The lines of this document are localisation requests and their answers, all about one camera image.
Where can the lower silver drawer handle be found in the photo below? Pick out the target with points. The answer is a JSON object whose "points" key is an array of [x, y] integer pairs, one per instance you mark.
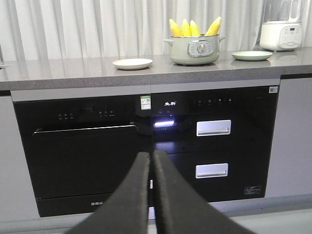
{"points": [[211, 170]]}

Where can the silver drawer handle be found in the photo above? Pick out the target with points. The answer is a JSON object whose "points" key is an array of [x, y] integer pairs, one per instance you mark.
{"points": [[213, 128], [211, 170]]}

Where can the cream white plate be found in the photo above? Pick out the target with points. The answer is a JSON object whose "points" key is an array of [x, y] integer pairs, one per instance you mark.
{"points": [[132, 63]]}

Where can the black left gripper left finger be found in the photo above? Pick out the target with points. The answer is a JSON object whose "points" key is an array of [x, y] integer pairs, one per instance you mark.
{"points": [[126, 210]]}

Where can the white blender appliance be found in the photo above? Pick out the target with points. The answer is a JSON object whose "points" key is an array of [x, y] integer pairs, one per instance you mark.
{"points": [[281, 28]]}

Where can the grey stone countertop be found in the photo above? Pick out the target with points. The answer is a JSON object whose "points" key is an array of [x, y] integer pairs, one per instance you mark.
{"points": [[100, 72]]}

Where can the yellow corn cob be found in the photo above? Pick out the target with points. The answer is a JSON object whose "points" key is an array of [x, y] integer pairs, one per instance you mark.
{"points": [[214, 27], [186, 28], [175, 29], [194, 29]]}

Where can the upper silver drawer handle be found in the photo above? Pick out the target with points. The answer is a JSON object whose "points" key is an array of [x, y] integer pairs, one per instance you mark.
{"points": [[213, 128]]}

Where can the grey cabinet door panel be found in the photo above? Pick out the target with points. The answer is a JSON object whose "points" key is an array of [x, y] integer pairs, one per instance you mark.
{"points": [[290, 169]]}

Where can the black built-in dishwasher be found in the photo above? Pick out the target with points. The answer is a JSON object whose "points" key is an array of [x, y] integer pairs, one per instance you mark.
{"points": [[80, 143]]}

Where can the green electric cooking pot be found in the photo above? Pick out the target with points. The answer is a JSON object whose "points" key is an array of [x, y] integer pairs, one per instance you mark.
{"points": [[197, 50]]}

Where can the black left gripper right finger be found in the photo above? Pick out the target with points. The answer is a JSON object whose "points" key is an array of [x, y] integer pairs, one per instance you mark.
{"points": [[179, 209]]}

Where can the light green plate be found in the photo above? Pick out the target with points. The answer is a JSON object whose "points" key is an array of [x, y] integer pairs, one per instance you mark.
{"points": [[251, 55]]}

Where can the white pleated curtain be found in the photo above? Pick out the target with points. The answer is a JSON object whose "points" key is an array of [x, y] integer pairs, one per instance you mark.
{"points": [[70, 29]]}

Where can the black two-drawer sterilizer cabinet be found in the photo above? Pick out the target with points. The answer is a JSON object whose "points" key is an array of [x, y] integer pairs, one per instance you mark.
{"points": [[246, 149]]}

